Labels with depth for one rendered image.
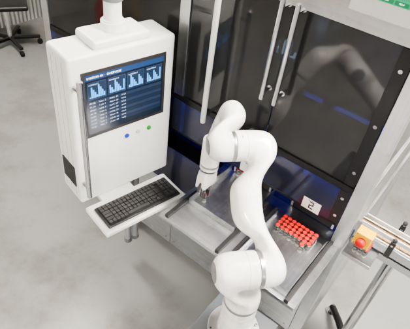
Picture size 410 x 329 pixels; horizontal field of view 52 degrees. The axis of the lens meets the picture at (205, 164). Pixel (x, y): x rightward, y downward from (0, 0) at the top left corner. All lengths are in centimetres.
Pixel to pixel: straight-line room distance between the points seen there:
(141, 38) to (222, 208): 83
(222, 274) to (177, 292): 146
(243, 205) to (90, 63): 81
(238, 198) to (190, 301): 148
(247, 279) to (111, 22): 108
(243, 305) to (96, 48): 106
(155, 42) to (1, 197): 194
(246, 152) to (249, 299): 47
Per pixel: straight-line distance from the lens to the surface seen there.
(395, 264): 208
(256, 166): 133
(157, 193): 210
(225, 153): 131
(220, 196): 205
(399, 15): 147
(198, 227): 190
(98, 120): 184
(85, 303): 272
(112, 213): 202
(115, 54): 174
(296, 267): 186
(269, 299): 253
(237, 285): 131
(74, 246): 297
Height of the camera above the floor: 231
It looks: 41 degrees down
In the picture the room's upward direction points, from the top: 8 degrees clockwise
